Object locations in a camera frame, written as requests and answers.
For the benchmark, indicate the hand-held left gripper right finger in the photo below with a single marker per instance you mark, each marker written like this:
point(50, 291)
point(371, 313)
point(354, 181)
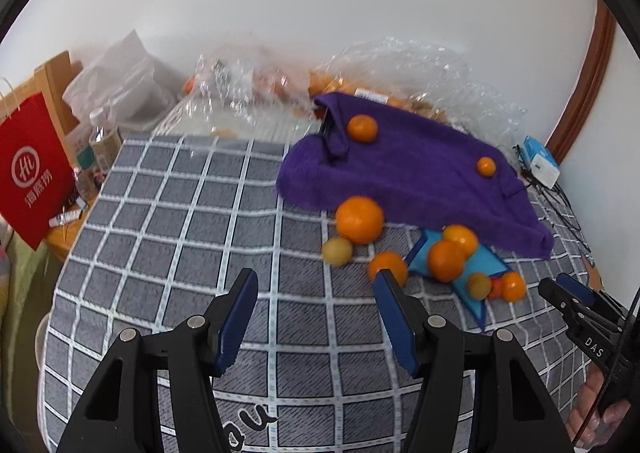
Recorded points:
point(395, 318)

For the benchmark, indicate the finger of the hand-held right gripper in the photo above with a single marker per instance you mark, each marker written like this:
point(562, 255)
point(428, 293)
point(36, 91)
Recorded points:
point(575, 318)
point(577, 289)

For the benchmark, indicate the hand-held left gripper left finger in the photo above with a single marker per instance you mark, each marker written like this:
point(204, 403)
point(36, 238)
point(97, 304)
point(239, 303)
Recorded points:
point(235, 323)

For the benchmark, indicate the small red tomato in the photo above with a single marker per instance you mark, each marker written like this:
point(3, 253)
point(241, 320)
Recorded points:
point(495, 288)

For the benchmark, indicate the yellow-green round fruit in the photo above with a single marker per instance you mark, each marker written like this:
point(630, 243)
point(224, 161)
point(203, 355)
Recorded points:
point(479, 285)
point(337, 251)

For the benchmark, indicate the large orange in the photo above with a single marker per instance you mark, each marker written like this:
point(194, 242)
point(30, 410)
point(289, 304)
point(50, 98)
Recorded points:
point(359, 219)

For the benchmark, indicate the purple towel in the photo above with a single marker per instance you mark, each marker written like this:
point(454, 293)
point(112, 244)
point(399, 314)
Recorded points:
point(425, 173)

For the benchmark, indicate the small orange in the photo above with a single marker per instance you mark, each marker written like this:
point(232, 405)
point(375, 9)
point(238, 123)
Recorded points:
point(485, 166)

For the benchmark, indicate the person's right hand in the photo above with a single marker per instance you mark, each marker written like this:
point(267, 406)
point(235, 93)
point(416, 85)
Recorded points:
point(587, 403)

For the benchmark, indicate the grey plaid blanket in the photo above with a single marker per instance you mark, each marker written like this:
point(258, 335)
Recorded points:
point(200, 233)

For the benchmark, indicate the white and blue box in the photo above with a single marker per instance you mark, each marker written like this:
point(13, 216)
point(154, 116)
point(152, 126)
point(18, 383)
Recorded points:
point(542, 163)

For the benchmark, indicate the wooden nightstand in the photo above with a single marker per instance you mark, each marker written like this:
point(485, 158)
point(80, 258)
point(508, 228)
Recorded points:
point(65, 238)

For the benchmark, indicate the yellow-green cloth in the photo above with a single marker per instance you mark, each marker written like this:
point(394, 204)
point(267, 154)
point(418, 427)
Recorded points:
point(20, 308)

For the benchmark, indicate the clear plastic bottle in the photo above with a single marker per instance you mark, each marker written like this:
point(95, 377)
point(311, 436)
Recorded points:
point(105, 135)

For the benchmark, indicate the crinkled clear plastic wrap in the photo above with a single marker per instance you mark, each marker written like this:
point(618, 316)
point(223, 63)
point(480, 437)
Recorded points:
point(425, 73)

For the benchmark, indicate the red paper bag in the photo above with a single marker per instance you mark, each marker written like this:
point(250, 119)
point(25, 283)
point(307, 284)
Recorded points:
point(32, 173)

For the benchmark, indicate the white translucent plastic bag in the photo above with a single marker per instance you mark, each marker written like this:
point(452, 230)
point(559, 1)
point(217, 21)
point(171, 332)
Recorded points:
point(125, 83)

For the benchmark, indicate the brown wooden door frame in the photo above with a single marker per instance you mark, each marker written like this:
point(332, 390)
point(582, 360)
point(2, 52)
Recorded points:
point(587, 83)

